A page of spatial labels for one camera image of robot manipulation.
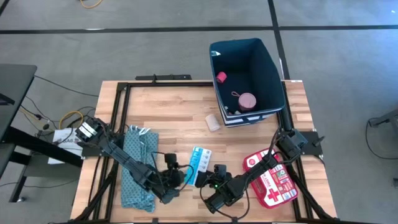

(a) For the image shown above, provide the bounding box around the clear container pink lid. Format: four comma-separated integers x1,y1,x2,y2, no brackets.
230,90,257,113

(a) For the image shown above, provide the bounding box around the beige bandage roll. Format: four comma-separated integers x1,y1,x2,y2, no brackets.
205,113,222,133

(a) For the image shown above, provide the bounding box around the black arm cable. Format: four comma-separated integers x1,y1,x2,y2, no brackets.
150,151,195,187
198,183,251,221

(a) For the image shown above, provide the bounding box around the white paper sheet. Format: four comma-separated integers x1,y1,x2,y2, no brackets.
48,128,83,166

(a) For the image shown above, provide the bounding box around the blue white pill organizer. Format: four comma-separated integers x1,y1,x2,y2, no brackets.
184,146,213,187

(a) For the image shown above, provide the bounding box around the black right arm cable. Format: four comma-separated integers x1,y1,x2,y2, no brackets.
198,183,251,221

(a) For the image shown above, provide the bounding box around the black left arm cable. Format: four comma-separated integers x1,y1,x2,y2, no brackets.
150,151,195,187

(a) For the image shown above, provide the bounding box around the black metal bracket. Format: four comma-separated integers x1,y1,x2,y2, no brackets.
134,73,193,82

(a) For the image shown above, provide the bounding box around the red first aid kit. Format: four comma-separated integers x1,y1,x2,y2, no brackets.
242,148,299,210

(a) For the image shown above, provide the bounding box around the navy white striped basket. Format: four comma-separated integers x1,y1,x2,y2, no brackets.
208,37,287,128

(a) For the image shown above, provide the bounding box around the black desk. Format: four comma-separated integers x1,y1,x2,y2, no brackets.
0,63,84,203

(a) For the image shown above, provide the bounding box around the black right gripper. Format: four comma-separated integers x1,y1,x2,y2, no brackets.
195,170,248,215

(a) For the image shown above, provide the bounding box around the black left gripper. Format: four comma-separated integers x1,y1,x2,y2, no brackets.
154,167,188,205

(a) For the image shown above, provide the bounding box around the black aluminium table frame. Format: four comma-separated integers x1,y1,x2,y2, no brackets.
70,80,338,224

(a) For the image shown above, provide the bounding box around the yellow cable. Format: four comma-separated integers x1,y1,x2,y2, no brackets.
58,110,85,129
79,0,104,9

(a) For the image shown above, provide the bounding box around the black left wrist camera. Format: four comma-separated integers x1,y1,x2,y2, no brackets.
164,152,179,170

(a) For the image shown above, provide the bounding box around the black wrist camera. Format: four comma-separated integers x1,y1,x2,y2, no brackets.
164,152,179,170
213,164,228,182

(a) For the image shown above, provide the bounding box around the teal patterned cloth gown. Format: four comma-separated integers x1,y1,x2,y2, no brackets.
120,124,160,213

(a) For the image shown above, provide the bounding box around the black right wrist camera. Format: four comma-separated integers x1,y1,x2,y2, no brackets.
213,164,228,182

